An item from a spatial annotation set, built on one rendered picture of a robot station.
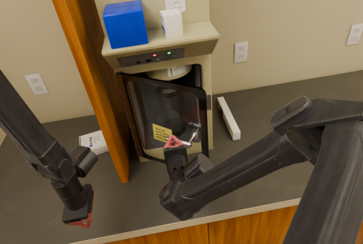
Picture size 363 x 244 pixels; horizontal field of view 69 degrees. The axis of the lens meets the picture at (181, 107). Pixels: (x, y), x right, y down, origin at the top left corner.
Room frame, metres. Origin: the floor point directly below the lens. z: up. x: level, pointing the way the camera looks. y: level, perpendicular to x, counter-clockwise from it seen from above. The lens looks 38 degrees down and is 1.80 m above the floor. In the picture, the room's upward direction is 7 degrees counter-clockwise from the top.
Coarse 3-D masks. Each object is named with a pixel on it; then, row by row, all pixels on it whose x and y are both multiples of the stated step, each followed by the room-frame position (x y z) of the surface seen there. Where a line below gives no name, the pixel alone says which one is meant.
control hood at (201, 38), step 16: (160, 32) 0.74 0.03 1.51; (192, 32) 0.71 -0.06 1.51; (208, 32) 0.70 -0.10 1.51; (128, 48) 0.66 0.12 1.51; (144, 48) 0.66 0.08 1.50; (160, 48) 0.67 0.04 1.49; (176, 48) 0.68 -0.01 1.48; (192, 48) 0.70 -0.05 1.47; (208, 48) 0.72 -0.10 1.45; (112, 64) 0.71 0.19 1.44
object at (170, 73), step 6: (180, 66) 0.82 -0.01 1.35; (186, 66) 0.83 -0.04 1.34; (150, 72) 0.83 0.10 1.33; (156, 72) 0.81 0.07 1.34; (162, 72) 0.80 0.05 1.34; (168, 72) 0.80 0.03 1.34; (174, 72) 0.80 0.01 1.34; (180, 72) 0.81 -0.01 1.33; (186, 72) 0.82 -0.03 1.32; (156, 78) 0.80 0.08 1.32; (162, 78) 0.79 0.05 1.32; (168, 78) 0.79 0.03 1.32; (174, 78) 0.79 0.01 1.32
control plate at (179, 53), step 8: (184, 48) 0.69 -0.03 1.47; (128, 56) 0.68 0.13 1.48; (136, 56) 0.68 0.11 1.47; (144, 56) 0.69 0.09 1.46; (152, 56) 0.70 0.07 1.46; (160, 56) 0.71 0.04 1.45; (168, 56) 0.72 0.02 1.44; (176, 56) 0.73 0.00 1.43; (120, 64) 0.71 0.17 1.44; (128, 64) 0.72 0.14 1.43; (136, 64) 0.73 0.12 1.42
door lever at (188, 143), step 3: (168, 135) 0.62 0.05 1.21; (192, 135) 0.61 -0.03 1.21; (195, 135) 0.61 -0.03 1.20; (165, 138) 0.62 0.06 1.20; (168, 138) 0.61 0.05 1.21; (192, 138) 0.60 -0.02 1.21; (195, 138) 0.61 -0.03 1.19; (171, 141) 0.61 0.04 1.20; (174, 141) 0.60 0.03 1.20; (183, 141) 0.59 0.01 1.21; (186, 141) 0.59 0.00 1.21; (189, 141) 0.59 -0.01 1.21; (192, 141) 0.59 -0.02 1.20; (186, 144) 0.58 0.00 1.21; (189, 144) 0.58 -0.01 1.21; (189, 147) 0.57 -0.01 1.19
